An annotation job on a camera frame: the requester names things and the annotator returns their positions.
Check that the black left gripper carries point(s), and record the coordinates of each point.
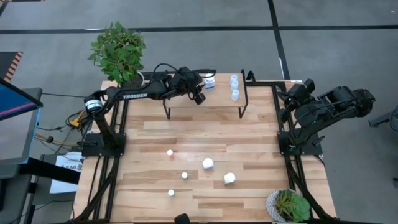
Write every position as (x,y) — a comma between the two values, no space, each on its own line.
(186,81)

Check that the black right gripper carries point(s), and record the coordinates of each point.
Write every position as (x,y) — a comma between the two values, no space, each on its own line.
(298,104)

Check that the white Melatonin supplement bottle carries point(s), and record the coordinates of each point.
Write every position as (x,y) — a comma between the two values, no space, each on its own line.
(229,178)
(210,83)
(208,163)

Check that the orange translucent pill bottle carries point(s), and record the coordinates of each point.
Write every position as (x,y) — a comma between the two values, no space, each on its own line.
(170,152)

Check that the small white cap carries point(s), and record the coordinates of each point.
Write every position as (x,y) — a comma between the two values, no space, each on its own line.
(171,192)
(184,175)

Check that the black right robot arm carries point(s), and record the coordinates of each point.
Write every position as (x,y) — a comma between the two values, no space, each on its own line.
(339,102)

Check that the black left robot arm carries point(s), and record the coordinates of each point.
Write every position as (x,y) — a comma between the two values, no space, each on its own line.
(136,95)

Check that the wooden shelf with black legs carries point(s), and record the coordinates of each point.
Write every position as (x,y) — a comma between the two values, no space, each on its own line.
(224,99)

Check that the leafy plant in white pot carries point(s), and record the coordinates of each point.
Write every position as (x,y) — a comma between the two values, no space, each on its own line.
(118,53)

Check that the succulent in patterned pot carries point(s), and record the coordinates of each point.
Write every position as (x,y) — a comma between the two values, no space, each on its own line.
(292,207)

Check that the white paper sheet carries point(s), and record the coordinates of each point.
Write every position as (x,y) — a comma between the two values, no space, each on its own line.
(62,186)

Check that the black side stand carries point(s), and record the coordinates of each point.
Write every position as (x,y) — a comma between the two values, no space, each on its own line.
(46,171)

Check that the blue display screen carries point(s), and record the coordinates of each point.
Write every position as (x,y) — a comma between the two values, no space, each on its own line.
(15,99)

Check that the orange black striped mat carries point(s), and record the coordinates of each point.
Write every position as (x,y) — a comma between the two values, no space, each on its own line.
(15,62)

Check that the grey side table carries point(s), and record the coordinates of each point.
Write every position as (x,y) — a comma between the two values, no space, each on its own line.
(18,140)

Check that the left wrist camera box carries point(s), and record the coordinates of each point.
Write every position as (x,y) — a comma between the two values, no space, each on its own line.
(200,98)

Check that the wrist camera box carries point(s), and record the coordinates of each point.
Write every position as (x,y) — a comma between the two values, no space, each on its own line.
(200,98)
(308,85)

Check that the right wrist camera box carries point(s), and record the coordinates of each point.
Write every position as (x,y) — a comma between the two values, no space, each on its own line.
(308,85)

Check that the black aluminium table frame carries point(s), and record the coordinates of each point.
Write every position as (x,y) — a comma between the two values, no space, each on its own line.
(264,83)

